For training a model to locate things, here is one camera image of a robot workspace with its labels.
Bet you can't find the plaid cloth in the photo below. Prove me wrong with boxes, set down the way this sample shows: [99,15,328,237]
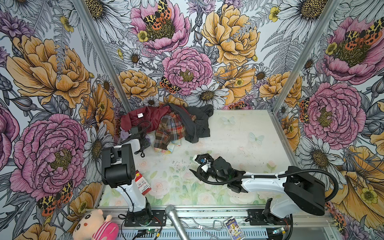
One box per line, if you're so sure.
[154,112,189,151]

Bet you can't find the colourful card packet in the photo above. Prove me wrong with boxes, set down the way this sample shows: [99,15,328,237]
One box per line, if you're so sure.
[224,217,246,240]

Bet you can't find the silver microphone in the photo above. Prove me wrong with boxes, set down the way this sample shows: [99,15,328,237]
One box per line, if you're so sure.
[165,205,190,240]

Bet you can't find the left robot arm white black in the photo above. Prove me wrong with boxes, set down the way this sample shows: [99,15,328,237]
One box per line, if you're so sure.
[101,126,152,226]

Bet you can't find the pastel patterned cloth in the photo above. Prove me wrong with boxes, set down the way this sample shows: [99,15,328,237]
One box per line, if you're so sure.
[154,140,182,155]

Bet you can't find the pink plush doll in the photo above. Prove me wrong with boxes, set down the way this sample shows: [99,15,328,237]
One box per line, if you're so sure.
[73,209,119,240]

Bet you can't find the lavender cloth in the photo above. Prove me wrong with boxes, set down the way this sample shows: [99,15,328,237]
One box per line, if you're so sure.
[120,131,152,145]

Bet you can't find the red white label tag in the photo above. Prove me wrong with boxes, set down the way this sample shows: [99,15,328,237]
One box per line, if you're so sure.
[135,170,152,196]

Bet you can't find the dark grey cloth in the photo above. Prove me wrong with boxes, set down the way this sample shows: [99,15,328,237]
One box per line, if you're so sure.
[166,103,214,144]

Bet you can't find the right aluminium frame post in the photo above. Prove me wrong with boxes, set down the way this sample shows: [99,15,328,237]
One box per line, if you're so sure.
[272,1,340,114]

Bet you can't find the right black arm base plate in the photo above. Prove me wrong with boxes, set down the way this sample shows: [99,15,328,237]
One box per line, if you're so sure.
[245,209,291,226]

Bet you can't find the maroon cloth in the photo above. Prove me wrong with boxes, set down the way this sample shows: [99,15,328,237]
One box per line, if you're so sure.
[121,106,171,133]

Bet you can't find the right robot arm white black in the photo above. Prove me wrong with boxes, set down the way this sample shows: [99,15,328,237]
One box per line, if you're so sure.
[192,154,326,225]

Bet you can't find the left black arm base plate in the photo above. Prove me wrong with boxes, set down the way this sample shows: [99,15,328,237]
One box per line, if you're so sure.
[123,210,167,227]

